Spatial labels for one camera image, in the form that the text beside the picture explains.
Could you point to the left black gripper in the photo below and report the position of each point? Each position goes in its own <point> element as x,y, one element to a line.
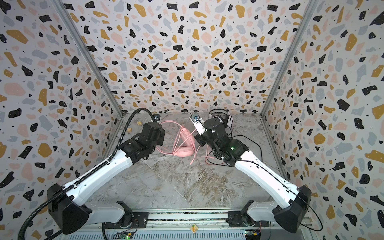
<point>161,137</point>

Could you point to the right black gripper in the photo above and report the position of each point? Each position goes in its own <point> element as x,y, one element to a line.
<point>201,140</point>

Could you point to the pink headphones with cable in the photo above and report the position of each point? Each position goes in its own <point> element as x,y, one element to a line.
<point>184,144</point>

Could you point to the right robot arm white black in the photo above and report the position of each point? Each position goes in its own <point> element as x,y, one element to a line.
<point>290,203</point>

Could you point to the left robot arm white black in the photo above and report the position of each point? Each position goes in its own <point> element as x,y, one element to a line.
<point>70,211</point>

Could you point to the white black headphones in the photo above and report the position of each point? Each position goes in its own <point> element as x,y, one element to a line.
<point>223,116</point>

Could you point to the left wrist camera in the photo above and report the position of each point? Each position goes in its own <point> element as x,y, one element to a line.
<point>156,117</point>

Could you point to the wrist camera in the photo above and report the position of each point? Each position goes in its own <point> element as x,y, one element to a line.
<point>198,123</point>
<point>156,117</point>

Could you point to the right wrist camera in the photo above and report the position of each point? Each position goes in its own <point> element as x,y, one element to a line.
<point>198,123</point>

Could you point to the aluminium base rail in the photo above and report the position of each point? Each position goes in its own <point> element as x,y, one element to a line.
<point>213,224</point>

